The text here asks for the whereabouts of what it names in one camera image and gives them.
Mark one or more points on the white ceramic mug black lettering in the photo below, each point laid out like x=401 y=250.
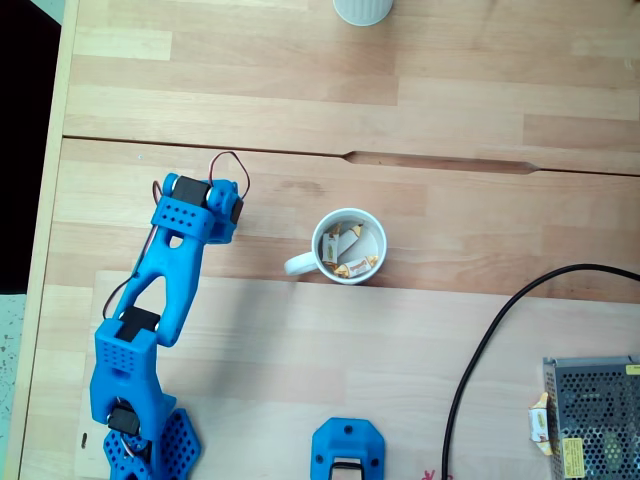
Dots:
x=295 y=265

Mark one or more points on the white gold wrapped sweet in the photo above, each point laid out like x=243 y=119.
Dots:
x=356 y=266
x=348 y=241
x=330 y=247
x=539 y=422

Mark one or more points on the light wooden base board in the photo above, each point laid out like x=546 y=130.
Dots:
x=300 y=350

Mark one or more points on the white ribbed cup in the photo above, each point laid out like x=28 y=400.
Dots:
x=362 y=10

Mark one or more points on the metal mesh power supply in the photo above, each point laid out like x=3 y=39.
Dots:
x=595 y=415

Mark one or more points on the blue printed post mount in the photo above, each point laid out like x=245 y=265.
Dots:
x=325 y=445

